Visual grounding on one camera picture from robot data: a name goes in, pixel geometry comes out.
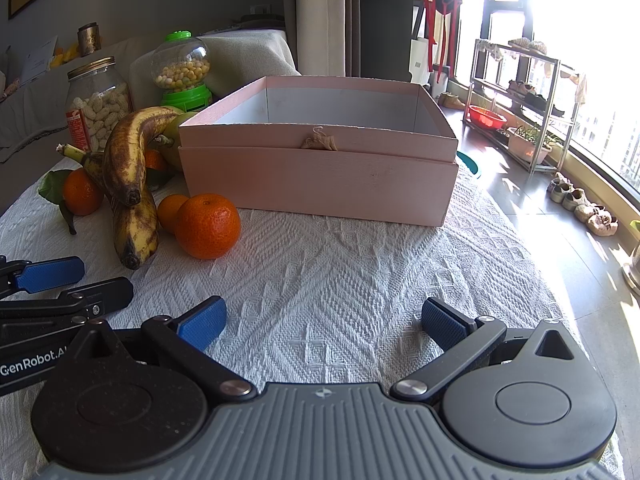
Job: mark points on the large front mandarin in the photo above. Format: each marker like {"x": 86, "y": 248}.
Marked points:
{"x": 207, "y": 226}

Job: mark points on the teal plastic basin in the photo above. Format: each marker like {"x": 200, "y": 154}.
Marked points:
{"x": 469, "y": 163}

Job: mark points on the glass jar of peanuts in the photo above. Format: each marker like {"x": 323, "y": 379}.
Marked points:
{"x": 97, "y": 99}

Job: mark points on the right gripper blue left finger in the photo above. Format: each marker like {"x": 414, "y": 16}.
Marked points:
{"x": 180, "y": 344}

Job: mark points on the beige curtain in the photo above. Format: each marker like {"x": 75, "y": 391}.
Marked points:
{"x": 328, "y": 37}

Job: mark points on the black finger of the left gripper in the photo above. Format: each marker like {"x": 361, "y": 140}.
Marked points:
{"x": 94, "y": 300}

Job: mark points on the green candy dispenser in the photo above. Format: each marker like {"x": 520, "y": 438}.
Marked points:
{"x": 178, "y": 67}

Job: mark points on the mandarin with leaf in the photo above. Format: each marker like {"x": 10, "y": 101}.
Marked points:
{"x": 81, "y": 195}

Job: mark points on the pink cardboard box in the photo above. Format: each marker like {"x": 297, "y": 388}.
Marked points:
{"x": 344, "y": 147}

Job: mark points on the potted plant on sill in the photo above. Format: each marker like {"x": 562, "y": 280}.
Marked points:
{"x": 631, "y": 271}

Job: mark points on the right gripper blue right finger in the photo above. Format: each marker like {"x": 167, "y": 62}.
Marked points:
{"x": 467, "y": 345}

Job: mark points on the small orange mandarin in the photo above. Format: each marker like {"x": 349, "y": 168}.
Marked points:
{"x": 168, "y": 209}

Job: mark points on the dark orange mandarin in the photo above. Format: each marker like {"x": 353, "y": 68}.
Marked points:
{"x": 154, "y": 160}

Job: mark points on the grey covered sofa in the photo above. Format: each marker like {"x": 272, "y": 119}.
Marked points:
{"x": 236, "y": 57}

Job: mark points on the green pear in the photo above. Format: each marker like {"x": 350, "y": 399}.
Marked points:
{"x": 169, "y": 147}

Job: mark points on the brass tin can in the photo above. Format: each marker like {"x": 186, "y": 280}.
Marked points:
{"x": 89, "y": 39}

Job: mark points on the spotted banana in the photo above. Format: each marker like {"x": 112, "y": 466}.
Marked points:
{"x": 124, "y": 164}
{"x": 135, "y": 228}

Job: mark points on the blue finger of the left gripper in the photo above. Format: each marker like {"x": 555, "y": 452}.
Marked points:
{"x": 26, "y": 276}

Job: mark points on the white planter with greens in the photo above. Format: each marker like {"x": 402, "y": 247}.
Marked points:
{"x": 522, "y": 142}

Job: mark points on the red plastic basin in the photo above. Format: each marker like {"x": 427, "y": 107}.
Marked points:
{"x": 485, "y": 118}

